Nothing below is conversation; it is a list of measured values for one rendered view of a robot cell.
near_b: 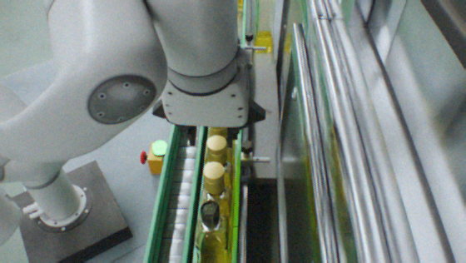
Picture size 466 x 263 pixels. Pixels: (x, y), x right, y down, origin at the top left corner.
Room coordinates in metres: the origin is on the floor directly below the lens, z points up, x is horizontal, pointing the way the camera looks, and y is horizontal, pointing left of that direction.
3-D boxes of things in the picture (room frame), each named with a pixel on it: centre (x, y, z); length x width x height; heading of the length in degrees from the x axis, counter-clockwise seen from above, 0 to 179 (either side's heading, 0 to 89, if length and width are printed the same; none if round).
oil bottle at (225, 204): (0.34, 0.03, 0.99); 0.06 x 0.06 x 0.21; 87
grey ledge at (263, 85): (0.99, -0.10, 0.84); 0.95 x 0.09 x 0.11; 178
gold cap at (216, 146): (0.39, 0.03, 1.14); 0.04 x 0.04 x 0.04
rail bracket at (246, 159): (0.52, -0.05, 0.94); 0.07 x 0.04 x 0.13; 88
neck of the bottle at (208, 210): (0.28, 0.04, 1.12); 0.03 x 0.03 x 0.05
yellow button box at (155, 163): (0.65, 0.21, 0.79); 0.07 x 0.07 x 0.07; 88
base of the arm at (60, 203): (0.46, 0.46, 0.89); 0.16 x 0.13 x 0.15; 120
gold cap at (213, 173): (0.34, 0.03, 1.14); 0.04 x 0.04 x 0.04
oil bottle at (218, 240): (0.28, 0.04, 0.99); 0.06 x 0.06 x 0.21; 88
